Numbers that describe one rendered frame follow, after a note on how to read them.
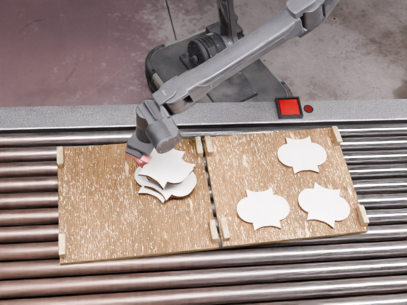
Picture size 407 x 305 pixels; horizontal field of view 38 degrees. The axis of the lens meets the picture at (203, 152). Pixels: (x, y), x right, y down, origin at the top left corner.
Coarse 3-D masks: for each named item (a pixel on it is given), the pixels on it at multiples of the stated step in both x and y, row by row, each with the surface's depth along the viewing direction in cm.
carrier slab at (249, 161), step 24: (216, 144) 172; (240, 144) 173; (264, 144) 174; (216, 168) 168; (240, 168) 169; (264, 168) 169; (288, 168) 170; (336, 168) 172; (216, 192) 163; (240, 192) 164; (288, 192) 166; (216, 216) 161; (288, 216) 162; (240, 240) 156; (264, 240) 157; (288, 240) 159
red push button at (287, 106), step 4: (280, 100) 184; (284, 100) 185; (288, 100) 185; (292, 100) 185; (296, 100) 185; (280, 104) 184; (284, 104) 184; (288, 104) 184; (292, 104) 184; (296, 104) 184; (280, 108) 183; (284, 108) 183; (288, 108) 183; (292, 108) 183; (296, 108) 183; (280, 112) 182; (284, 112) 182; (288, 112) 182; (292, 112) 182; (296, 112) 183
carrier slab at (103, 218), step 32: (64, 160) 164; (96, 160) 165; (128, 160) 166; (192, 160) 168; (64, 192) 159; (96, 192) 160; (128, 192) 161; (192, 192) 163; (64, 224) 154; (96, 224) 155; (128, 224) 156; (160, 224) 157; (192, 224) 157; (96, 256) 150; (128, 256) 151
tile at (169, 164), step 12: (156, 156) 155; (168, 156) 156; (180, 156) 157; (144, 168) 153; (156, 168) 154; (168, 168) 155; (180, 168) 156; (156, 180) 152; (168, 180) 153; (180, 180) 154
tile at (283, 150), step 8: (288, 144) 173; (296, 144) 174; (304, 144) 174; (312, 144) 174; (280, 152) 171; (288, 152) 172; (296, 152) 172; (304, 152) 172; (312, 152) 173; (320, 152) 173; (280, 160) 170; (288, 160) 170; (296, 160) 170; (304, 160) 171; (312, 160) 171; (320, 160) 171; (296, 168) 169; (304, 168) 169; (312, 168) 170
